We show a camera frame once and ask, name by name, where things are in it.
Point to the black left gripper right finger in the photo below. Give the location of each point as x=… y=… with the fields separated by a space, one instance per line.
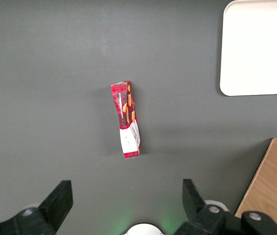
x=192 y=200

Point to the white plastic tray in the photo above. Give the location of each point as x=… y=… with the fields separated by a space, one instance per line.
x=258 y=46

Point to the red cookie box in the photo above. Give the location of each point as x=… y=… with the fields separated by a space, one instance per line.
x=126 y=117

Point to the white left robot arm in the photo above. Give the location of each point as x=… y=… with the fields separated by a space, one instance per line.
x=143 y=230

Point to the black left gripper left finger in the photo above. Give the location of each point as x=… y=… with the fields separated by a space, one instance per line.
x=57 y=200

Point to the wooden drawer cabinet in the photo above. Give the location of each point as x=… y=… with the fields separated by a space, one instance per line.
x=270 y=186

